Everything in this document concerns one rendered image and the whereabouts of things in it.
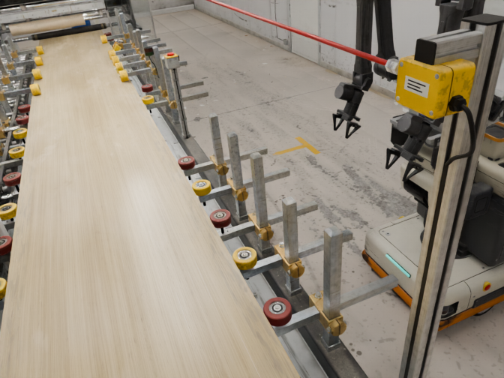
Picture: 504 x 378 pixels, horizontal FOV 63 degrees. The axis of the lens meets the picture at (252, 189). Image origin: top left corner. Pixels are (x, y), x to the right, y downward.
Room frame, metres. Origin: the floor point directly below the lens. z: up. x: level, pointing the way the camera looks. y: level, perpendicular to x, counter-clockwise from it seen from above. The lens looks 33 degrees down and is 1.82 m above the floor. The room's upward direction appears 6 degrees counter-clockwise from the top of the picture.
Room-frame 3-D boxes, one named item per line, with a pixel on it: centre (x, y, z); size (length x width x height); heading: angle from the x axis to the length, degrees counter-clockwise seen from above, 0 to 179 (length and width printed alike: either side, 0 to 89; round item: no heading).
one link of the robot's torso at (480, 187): (1.56, -0.89, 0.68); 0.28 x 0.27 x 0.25; 19
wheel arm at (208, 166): (1.80, 0.11, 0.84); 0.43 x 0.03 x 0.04; 109
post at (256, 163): (1.28, -0.03, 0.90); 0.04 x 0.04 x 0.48; 19
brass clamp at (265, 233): (1.30, -0.02, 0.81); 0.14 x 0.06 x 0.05; 19
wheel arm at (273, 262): (1.10, -0.14, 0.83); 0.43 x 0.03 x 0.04; 109
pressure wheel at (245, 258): (1.03, 0.05, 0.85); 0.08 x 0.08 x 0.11
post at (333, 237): (0.81, -0.19, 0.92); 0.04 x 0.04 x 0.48; 19
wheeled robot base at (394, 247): (1.67, -1.03, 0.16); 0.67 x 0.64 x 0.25; 109
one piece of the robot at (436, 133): (1.57, -0.75, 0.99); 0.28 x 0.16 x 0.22; 19
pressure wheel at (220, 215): (1.27, 0.13, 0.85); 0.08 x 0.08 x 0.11
